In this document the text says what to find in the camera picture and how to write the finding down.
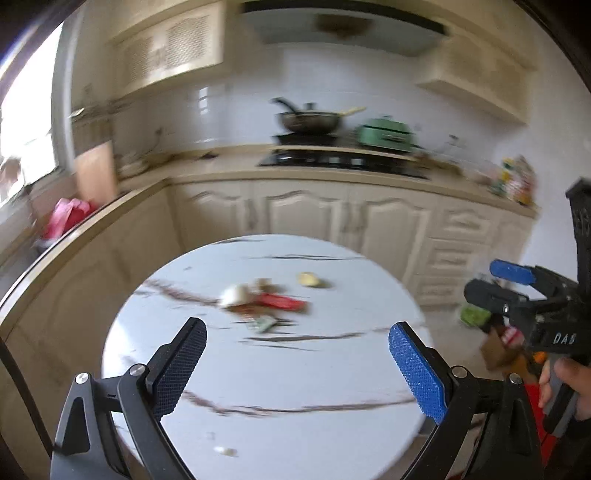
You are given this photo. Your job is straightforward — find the brown cardboard box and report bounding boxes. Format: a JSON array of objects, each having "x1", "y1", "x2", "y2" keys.
[{"x1": 480, "y1": 323, "x2": 532, "y2": 372}]

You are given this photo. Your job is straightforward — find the group of condiment bottles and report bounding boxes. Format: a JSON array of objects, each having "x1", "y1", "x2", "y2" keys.
[{"x1": 489, "y1": 157, "x2": 539, "y2": 206}]

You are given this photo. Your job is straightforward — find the cream lattice upper cabinet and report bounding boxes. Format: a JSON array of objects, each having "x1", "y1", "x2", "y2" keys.
[{"x1": 108, "y1": 0, "x2": 227, "y2": 95}]

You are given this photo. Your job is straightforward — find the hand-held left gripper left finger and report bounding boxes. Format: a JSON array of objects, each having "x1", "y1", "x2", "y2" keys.
[{"x1": 50, "y1": 318, "x2": 208, "y2": 480}]

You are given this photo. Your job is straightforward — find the green torn wrapper scrap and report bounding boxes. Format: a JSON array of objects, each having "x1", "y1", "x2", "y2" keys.
[{"x1": 249, "y1": 316, "x2": 291, "y2": 333}]

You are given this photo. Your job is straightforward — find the green electric cooking pot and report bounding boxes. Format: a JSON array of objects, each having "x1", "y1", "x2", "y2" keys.
[{"x1": 355, "y1": 117, "x2": 419, "y2": 152}]

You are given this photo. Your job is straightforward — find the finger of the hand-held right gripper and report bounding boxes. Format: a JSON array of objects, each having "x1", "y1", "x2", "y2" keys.
[
  {"x1": 490, "y1": 260, "x2": 539, "y2": 287},
  {"x1": 464, "y1": 278, "x2": 514, "y2": 320}
]

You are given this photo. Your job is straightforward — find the round white marble table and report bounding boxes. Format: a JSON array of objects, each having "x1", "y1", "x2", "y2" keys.
[{"x1": 0, "y1": 175, "x2": 541, "y2": 462}]

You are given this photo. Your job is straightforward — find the stacked white dishes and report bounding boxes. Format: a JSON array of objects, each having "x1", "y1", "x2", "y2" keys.
[{"x1": 117, "y1": 157, "x2": 153, "y2": 176}]

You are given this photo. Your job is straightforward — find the person's right hand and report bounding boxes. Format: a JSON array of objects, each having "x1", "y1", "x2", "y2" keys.
[{"x1": 539, "y1": 357, "x2": 591, "y2": 421}]

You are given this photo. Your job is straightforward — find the black gas hob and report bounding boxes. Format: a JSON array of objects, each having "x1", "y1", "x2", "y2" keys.
[{"x1": 259, "y1": 152, "x2": 430, "y2": 181}]

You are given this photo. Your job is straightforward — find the wooden cutting board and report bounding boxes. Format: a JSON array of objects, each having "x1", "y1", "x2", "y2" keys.
[{"x1": 74, "y1": 141, "x2": 118, "y2": 204}]

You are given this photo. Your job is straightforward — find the wall utensil rail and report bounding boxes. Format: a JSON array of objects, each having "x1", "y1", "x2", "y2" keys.
[{"x1": 69, "y1": 95, "x2": 134, "y2": 123}]

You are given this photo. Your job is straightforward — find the plastic bag of green produce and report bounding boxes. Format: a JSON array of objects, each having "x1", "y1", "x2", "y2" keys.
[{"x1": 459, "y1": 302, "x2": 492, "y2": 328}]

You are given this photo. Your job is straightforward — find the red sauce packet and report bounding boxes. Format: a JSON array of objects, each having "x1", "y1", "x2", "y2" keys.
[{"x1": 254, "y1": 293, "x2": 309, "y2": 315}]

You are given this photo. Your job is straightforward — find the thin black cable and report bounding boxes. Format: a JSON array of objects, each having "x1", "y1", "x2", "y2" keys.
[{"x1": 0, "y1": 339, "x2": 61, "y2": 455}]

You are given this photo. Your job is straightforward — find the kitchen range hood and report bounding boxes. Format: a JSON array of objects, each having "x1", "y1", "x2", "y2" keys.
[{"x1": 240, "y1": 0, "x2": 451, "y2": 56}]

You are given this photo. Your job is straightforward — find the white garlic bulb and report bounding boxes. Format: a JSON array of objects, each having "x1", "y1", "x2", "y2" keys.
[{"x1": 218, "y1": 284, "x2": 252, "y2": 309}]

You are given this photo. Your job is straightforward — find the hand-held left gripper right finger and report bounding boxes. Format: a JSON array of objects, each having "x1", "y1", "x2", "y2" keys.
[{"x1": 389, "y1": 322, "x2": 542, "y2": 480}]

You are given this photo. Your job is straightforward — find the cream plain upper cabinet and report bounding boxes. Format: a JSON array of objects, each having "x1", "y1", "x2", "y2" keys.
[{"x1": 416, "y1": 28, "x2": 541, "y2": 125}]

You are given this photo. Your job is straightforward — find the kitchen window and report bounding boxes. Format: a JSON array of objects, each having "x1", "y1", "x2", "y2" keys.
[{"x1": 0, "y1": 18, "x2": 65, "y2": 204}]

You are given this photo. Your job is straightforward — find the black portable burner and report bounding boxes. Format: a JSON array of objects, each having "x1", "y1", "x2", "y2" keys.
[{"x1": 272, "y1": 133, "x2": 342, "y2": 147}]

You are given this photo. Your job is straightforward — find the dark wok with lid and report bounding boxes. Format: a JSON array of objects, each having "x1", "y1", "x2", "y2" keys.
[{"x1": 270, "y1": 97, "x2": 345, "y2": 136}]

